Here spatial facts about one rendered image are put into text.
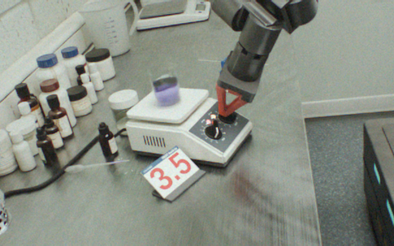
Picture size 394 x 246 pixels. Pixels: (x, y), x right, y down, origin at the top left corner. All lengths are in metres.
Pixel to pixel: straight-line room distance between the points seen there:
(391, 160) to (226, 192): 0.84
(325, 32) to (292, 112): 1.40
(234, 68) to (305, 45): 1.58
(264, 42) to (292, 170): 0.21
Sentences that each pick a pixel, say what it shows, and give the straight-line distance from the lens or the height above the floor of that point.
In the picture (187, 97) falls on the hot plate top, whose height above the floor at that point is 0.84.
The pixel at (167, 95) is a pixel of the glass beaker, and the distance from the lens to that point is 0.85.
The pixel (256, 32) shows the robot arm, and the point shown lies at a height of 0.97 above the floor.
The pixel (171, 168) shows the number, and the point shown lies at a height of 0.77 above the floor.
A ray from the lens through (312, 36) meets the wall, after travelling 2.35.
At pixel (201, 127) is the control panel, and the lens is 0.84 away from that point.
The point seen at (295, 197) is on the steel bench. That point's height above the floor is 0.75.
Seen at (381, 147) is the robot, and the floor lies 0.36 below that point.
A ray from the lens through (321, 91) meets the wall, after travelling 2.46.
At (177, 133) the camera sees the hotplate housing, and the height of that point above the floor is 0.81.
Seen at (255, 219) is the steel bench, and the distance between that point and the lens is 0.71.
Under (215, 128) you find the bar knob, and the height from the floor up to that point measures 0.81.
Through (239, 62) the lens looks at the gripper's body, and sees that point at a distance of 0.78.
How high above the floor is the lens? 1.21
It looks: 28 degrees down
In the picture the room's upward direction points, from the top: 11 degrees counter-clockwise
